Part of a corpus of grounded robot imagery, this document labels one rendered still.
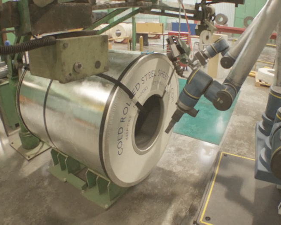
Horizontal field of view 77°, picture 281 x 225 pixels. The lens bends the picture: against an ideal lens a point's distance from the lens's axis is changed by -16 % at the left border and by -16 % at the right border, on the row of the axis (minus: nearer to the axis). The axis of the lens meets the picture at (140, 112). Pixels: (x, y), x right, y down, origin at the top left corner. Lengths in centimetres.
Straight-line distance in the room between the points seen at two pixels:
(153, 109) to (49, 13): 163
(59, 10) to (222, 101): 82
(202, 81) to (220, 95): 12
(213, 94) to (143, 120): 118
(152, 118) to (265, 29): 138
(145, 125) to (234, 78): 118
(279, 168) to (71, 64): 94
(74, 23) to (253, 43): 86
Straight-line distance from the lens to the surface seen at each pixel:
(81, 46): 59
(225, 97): 104
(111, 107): 128
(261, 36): 113
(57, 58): 56
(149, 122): 207
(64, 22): 59
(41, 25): 55
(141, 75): 149
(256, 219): 174
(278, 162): 102
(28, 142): 302
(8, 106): 363
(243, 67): 115
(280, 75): 190
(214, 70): 634
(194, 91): 108
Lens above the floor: 162
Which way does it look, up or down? 26 degrees down
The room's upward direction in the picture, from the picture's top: straight up
